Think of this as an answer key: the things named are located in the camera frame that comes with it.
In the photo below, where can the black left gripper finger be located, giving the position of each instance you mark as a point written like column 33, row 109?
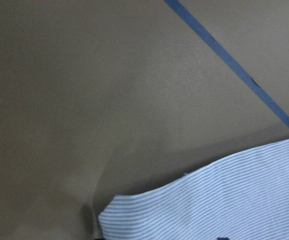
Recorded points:
column 222, row 238

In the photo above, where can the blue striped button-up shirt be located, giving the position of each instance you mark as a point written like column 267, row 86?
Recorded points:
column 244, row 196

